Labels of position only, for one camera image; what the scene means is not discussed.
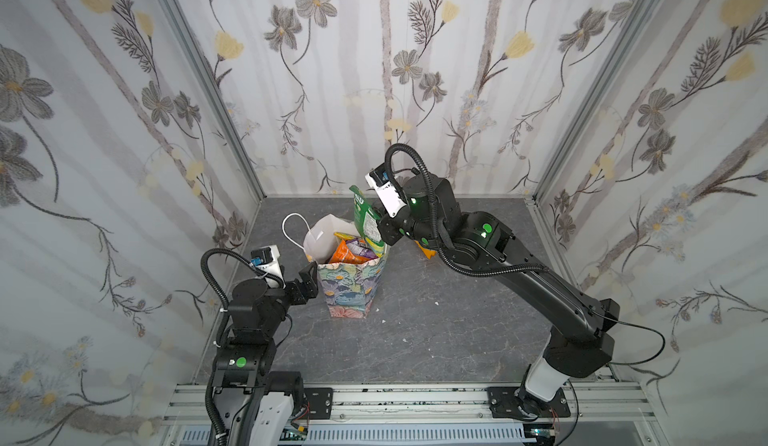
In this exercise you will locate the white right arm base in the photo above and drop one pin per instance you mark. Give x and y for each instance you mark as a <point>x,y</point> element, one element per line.
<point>539,387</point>

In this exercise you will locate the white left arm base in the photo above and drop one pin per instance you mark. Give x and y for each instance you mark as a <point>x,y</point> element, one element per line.
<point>283,399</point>

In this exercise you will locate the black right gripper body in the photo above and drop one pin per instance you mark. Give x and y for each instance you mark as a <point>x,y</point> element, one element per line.
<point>387,228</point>

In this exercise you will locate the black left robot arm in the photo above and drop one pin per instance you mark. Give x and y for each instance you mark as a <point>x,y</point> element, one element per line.
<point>246,402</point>

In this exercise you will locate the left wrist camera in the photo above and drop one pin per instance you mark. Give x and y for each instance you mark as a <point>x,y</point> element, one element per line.
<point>265,262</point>

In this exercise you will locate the orange chips packet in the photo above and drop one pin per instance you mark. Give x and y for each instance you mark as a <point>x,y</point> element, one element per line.
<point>342,256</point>

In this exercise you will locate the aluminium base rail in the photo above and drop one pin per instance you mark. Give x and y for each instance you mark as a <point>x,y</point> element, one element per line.
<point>602,412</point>

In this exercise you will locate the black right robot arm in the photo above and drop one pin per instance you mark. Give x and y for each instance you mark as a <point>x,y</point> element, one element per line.
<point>420,206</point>

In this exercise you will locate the green snack packet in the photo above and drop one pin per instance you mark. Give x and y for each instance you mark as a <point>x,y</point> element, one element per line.
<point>365,220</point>

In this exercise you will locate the purple snack packet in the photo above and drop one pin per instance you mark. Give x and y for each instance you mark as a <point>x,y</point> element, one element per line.
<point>360,248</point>

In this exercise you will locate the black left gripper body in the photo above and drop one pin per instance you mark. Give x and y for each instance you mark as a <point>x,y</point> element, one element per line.
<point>305,283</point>

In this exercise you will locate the yellow candy bag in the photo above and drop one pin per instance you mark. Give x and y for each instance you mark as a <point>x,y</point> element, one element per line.
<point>429,254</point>

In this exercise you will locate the floral white paper bag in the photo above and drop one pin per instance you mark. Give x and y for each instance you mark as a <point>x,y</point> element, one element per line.
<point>348,290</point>

